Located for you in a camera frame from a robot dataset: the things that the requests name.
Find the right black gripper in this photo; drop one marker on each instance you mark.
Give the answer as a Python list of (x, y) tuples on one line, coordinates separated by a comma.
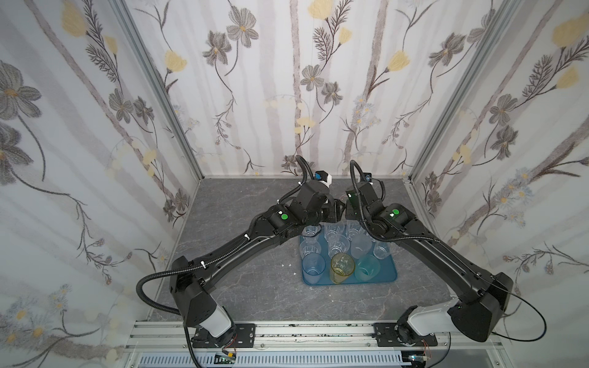
[(352, 208)]

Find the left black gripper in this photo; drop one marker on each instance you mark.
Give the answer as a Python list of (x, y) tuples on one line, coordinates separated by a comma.
[(331, 210)]

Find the clear faceted glass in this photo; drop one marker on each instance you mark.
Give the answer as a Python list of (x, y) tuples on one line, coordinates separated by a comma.
[(337, 243), (311, 231), (334, 229), (309, 246), (353, 228)]

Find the blue tall plastic cup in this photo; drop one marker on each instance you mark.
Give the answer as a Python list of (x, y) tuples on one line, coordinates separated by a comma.
[(313, 267)]

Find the green tall plastic cup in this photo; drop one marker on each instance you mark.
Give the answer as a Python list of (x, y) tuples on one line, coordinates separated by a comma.
[(367, 268)]

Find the yellow tall plastic cup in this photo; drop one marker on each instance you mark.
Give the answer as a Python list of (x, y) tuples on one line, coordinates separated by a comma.
[(342, 266)]

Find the teal plastic tray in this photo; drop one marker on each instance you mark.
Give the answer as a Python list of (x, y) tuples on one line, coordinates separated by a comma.
[(388, 271)]

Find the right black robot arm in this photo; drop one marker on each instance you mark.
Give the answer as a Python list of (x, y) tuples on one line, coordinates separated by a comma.
[(481, 297)]

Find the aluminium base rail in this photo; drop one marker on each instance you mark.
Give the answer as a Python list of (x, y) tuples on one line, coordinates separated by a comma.
[(164, 344)]

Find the white perforated cable duct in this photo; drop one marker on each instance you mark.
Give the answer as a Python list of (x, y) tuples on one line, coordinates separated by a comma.
[(305, 359)]

